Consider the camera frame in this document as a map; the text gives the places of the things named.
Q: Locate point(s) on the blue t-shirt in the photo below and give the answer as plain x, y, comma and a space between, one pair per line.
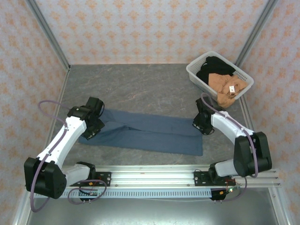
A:
152, 136

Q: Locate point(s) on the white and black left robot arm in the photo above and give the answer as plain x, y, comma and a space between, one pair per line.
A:
70, 131

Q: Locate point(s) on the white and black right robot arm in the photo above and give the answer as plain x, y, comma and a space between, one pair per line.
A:
225, 124

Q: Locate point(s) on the tan t-shirt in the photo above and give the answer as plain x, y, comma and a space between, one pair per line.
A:
222, 97

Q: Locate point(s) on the white garment label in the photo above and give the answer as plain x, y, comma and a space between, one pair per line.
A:
232, 88

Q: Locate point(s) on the white plastic laundry basket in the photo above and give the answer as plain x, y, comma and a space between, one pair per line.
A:
194, 70

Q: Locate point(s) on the black t-shirt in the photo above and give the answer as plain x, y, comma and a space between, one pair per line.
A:
215, 66

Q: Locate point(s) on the aluminium side rail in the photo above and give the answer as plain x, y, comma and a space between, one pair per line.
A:
248, 119

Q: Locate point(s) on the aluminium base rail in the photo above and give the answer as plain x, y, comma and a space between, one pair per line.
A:
152, 174

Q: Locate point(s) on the aluminium frame post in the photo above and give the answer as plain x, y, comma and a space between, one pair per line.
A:
255, 32
49, 35

